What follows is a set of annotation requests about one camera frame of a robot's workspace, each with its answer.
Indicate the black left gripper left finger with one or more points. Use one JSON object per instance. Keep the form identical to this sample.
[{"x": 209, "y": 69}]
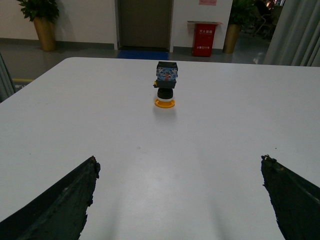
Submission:
[{"x": 60, "y": 212}]

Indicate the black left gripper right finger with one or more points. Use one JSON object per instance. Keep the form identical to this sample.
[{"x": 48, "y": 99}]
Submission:
[{"x": 295, "y": 200}]

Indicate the yellow push button switch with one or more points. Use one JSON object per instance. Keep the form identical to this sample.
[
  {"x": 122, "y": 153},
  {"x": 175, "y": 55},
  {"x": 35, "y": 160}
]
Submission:
[{"x": 166, "y": 79}]

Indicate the grey left curtain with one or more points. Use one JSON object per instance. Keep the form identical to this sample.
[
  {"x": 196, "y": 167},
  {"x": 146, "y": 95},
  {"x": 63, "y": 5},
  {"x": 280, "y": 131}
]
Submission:
[{"x": 7, "y": 87}]

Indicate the blue floor mat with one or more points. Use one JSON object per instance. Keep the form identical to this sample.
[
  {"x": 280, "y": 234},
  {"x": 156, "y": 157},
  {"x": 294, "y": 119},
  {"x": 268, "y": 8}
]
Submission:
[{"x": 143, "y": 55}]

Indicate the right potted plant gold pot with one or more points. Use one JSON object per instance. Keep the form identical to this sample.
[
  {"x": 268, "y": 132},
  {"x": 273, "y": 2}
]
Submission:
[{"x": 242, "y": 14}]

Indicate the potted plant gold pot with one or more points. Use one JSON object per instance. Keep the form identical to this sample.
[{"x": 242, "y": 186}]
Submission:
[
  {"x": 242, "y": 14},
  {"x": 43, "y": 14}
]

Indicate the left potted plant gold pot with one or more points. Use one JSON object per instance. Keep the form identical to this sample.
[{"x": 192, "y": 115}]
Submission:
[{"x": 43, "y": 14}]

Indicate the red fire extinguisher box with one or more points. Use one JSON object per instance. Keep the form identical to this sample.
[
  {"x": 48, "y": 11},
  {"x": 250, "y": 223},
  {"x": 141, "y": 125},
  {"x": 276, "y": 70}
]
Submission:
[{"x": 204, "y": 32}]

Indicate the grey door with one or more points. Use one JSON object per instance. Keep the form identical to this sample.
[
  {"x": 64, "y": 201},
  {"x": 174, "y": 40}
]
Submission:
[{"x": 145, "y": 23}]

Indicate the pink paper notice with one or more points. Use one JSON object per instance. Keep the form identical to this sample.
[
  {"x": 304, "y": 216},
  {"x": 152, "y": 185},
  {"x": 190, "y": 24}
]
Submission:
[{"x": 207, "y": 2}]

